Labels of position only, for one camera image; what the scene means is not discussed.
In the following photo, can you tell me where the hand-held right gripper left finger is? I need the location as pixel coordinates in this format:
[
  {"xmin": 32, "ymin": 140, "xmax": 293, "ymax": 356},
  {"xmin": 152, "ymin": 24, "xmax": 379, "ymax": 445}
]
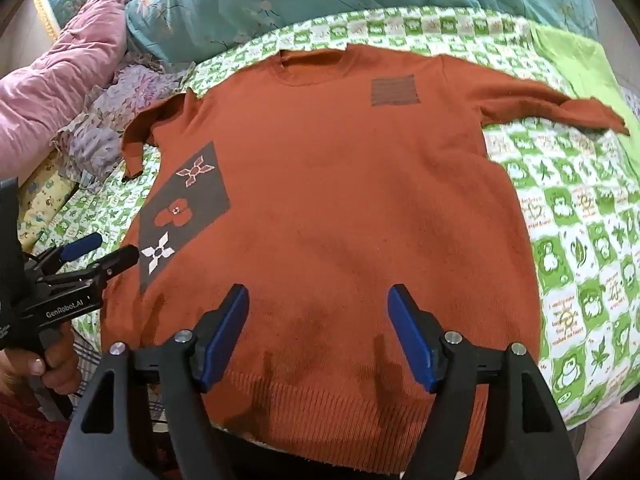
[{"xmin": 54, "ymin": 284, "xmax": 250, "ymax": 480}]

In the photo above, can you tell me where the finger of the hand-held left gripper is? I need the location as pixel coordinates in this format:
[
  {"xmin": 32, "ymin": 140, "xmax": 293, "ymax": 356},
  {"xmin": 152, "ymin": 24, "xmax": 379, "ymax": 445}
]
[
  {"xmin": 36, "ymin": 232, "xmax": 104, "ymax": 275},
  {"xmin": 74, "ymin": 244, "xmax": 140, "ymax": 283}
]

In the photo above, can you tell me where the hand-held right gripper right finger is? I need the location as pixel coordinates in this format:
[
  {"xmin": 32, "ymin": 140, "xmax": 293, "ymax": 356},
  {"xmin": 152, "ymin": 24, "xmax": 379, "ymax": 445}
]
[{"xmin": 388, "ymin": 283, "xmax": 581, "ymax": 480}]

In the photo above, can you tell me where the orange knit sweater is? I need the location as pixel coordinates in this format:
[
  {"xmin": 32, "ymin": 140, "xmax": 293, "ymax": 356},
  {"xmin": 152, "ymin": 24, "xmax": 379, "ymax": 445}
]
[{"xmin": 100, "ymin": 42, "xmax": 631, "ymax": 476}]

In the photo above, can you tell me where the person's left forearm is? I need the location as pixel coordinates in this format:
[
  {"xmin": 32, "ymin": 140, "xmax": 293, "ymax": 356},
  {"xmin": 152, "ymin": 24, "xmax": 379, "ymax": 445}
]
[{"xmin": 0, "ymin": 390, "xmax": 68, "ymax": 480}]

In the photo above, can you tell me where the person's left hand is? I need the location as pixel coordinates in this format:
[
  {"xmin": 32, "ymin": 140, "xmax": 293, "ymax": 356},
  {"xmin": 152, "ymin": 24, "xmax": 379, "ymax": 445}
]
[{"xmin": 0, "ymin": 332, "xmax": 82, "ymax": 403}]

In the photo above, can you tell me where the yellow patterned pillow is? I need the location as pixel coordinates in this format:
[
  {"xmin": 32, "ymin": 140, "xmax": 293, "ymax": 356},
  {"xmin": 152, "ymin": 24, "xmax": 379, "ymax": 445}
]
[{"xmin": 15, "ymin": 152, "xmax": 83, "ymax": 256}]

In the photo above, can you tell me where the blue plaid cloth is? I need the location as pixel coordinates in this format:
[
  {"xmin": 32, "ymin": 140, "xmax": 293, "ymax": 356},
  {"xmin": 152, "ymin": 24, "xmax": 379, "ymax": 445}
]
[{"xmin": 72, "ymin": 322, "xmax": 111, "ymax": 411}]

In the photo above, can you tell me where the purple floral cloth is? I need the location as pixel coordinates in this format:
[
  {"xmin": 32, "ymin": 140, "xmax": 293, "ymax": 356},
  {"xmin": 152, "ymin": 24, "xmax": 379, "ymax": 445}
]
[{"xmin": 50, "ymin": 50, "xmax": 201, "ymax": 186}]

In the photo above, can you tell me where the pink quilt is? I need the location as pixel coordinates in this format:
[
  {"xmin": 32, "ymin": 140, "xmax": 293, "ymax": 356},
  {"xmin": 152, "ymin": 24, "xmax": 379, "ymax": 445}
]
[{"xmin": 0, "ymin": 0, "xmax": 146, "ymax": 161}]

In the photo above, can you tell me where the green frog printed bed sheet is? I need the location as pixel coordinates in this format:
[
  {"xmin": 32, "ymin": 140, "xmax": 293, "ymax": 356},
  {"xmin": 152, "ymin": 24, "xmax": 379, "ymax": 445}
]
[{"xmin": 17, "ymin": 5, "xmax": 640, "ymax": 431}]

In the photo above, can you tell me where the light green cloth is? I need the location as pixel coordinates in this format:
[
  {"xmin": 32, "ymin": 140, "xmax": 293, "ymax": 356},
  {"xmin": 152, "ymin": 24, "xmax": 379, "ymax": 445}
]
[{"xmin": 530, "ymin": 22, "xmax": 640, "ymax": 161}]

